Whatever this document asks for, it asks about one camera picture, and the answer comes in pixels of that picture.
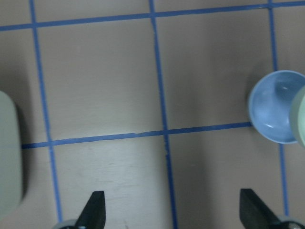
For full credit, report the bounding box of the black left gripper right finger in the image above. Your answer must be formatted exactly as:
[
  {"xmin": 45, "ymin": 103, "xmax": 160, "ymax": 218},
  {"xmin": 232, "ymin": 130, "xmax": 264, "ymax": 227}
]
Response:
[{"xmin": 240, "ymin": 188, "xmax": 281, "ymax": 229}]

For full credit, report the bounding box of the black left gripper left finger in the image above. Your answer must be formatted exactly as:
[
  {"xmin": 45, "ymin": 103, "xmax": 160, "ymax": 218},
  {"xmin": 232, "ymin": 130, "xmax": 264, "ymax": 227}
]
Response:
[{"xmin": 74, "ymin": 191, "xmax": 106, "ymax": 229}]

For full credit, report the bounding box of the green bowl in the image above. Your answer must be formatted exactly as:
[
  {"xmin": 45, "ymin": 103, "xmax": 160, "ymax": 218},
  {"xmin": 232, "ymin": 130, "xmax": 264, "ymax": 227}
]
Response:
[{"xmin": 289, "ymin": 86, "xmax": 305, "ymax": 147}]

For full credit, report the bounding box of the blue bowl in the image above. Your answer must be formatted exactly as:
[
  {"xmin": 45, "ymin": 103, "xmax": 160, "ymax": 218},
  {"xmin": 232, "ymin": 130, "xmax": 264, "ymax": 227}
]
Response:
[{"xmin": 248, "ymin": 70, "xmax": 305, "ymax": 144}]

